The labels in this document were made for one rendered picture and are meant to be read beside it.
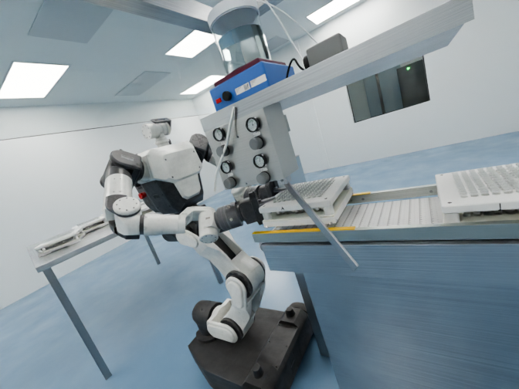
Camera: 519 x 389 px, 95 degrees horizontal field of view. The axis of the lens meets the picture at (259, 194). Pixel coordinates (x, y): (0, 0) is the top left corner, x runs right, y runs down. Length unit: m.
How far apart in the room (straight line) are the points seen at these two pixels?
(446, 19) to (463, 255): 0.45
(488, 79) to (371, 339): 5.14
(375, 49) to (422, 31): 0.07
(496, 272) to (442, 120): 5.03
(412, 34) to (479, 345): 0.74
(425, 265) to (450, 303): 0.15
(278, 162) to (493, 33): 5.26
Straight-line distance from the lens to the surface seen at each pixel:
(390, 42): 0.56
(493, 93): 5.71
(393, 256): 0.70
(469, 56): 5.66
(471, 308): 0.83
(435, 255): 0.69
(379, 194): 0.92
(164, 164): 1.09
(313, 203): 0.70
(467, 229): 0.66
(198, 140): 1.33
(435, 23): 0.56
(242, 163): 0.70
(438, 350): 0.94
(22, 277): 5.46
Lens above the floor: 1.17
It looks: 12 degrees down
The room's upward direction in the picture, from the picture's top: 18 degrees counter-clockwise
